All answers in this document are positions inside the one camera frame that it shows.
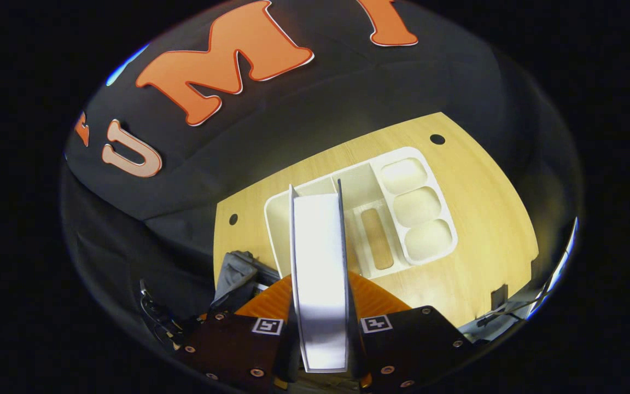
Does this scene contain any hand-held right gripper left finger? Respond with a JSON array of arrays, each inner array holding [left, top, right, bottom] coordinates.
[[176, 274, 299, 392]]

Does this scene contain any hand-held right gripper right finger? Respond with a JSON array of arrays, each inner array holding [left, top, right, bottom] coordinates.
[[348, 272, 480, 390]]

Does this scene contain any black cable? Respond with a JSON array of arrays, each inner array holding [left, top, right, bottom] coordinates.
[[476, 285, 548, 329]]

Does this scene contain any white book portrait cover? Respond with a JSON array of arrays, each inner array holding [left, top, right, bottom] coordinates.
[[289, 179, 351, 374]]

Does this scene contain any white plastic bookshelf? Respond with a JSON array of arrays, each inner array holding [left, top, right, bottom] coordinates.
[[264, 147, 458, 280]]

